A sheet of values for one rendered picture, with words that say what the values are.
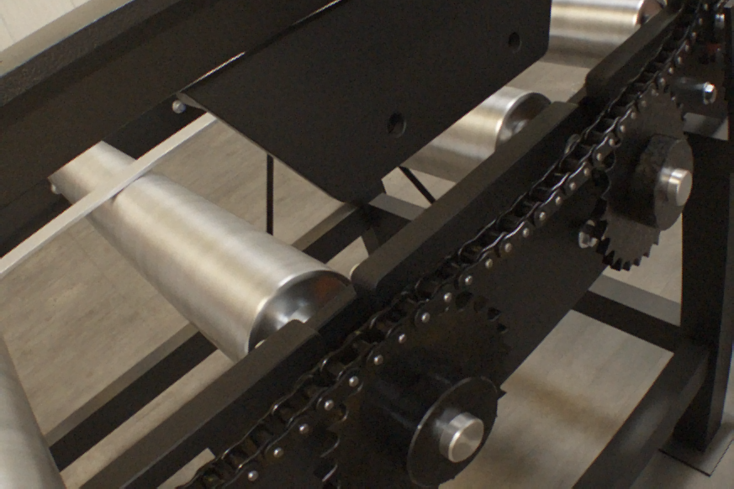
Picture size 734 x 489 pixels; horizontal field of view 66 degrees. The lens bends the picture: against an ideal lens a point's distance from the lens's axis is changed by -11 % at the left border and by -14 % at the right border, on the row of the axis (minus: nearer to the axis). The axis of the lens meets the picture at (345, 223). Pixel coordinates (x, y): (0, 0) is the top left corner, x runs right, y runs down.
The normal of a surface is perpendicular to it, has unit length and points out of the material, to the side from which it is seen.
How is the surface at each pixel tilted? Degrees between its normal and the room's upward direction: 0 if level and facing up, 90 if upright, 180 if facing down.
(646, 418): 0
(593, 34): 70
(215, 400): 0
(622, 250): 90
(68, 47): 90
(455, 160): 82
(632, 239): 90
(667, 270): 0
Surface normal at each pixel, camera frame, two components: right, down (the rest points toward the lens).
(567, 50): -0.67, 0.68
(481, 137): -0.77, -0.01
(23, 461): 0.39, -0.92
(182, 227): -0.43, -0.68
